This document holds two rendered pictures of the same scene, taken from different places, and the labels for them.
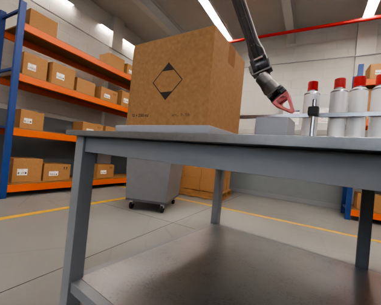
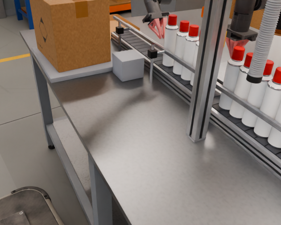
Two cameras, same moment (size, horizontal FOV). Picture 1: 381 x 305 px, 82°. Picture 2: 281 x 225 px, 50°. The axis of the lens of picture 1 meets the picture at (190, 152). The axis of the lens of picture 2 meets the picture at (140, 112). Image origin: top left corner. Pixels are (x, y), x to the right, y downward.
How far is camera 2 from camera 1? 1.06 m
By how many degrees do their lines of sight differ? 41
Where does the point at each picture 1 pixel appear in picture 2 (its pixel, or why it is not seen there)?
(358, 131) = (183, 75)
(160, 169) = (164, 9)
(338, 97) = (177, 41)
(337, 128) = (175, 67)
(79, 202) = (38, 81)
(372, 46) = not seen: outside the picture
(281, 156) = not seen: hidden behind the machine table
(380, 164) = not seen: hidden behind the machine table
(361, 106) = (187, 56)
